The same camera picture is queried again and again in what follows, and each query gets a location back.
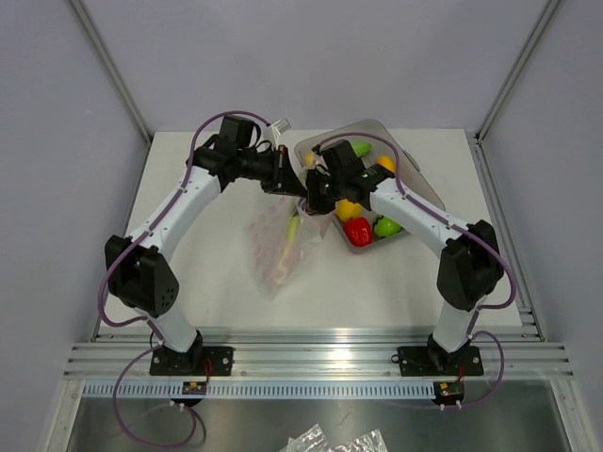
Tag green toy watermelon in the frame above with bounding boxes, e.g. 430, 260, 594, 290
372, 216, 402, 239

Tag orange yellow mango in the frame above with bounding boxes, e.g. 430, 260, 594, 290
376, 155, 396, 173

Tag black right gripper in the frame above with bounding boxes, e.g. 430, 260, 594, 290
295, 169, 346, 218

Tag left aluminium frame post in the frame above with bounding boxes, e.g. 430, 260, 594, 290
66, 0, 154, 150

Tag white slotted cable duct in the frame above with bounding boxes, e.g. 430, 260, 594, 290
83, 380, 435, 400

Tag yellow bell pepper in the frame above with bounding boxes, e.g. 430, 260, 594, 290
334, 199, 363, 222

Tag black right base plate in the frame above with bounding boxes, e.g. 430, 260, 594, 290
391, 346, 484, 377

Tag right aluminium frame post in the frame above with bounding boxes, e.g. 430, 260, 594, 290
475, 0, 564, 145

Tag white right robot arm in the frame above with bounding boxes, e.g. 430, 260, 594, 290
305, 134, 503, 373

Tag right small circuit board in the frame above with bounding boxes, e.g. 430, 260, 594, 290
437, 381, 464, 398

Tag clear plastic food bin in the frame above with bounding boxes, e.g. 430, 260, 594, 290
294, 120, 446, 253

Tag crumpled clear plastic bag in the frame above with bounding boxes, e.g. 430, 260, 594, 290
282, 424, 331, 452

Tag aluminium frame post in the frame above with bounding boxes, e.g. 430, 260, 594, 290
475, 0, 564, 145
66, 0, 154, 150

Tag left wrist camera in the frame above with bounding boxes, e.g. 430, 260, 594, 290
263, 119, 291, 146

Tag left small circuit board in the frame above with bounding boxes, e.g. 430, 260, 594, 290
182, 381, 206, 395

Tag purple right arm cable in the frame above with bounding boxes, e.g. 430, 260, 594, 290
315, 132, 517, 409

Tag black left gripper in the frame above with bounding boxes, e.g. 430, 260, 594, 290
237, 145, 308, 197

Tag green celery bunch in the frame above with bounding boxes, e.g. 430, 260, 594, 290
275, 202, 302, 285

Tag small circuit board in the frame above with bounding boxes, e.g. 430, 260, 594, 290
182, 381, 206, 395
437, 381, 464, 398

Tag red bell pepper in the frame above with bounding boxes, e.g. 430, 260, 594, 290
343, 217, 373, 248

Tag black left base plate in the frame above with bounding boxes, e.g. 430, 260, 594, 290
149, 346, 235, 377

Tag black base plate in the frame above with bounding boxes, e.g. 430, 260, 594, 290
149, 346, 235, 377
391, 346, 484, 377

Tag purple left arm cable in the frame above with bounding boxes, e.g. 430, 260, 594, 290
96, 110, 269, 447

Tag aluminium mounting rail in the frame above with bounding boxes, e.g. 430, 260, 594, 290
63, 324, 574, 380

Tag green chayote gourd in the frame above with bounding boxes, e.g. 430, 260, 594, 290
351, 141, 372, 158

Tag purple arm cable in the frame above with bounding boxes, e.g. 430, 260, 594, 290
96, 110, 269, 447
315, 132, 517, 409

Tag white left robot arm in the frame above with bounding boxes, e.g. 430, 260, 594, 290
97, 110, 305, 375

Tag clear zip top bag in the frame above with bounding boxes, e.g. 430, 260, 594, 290
245, 196, 334, 299

